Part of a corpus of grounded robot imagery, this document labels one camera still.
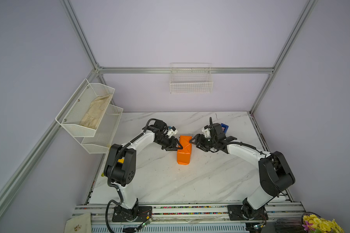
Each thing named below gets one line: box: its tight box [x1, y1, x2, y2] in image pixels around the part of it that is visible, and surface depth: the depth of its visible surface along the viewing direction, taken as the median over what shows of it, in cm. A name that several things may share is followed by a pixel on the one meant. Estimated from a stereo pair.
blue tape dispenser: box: [220, 123, 229, 135], surface depth 105 cm
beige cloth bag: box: [64, 212, 92, 233], surface depth 72 cm
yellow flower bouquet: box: [301, 214, 345, 233], surface depth 52 cm
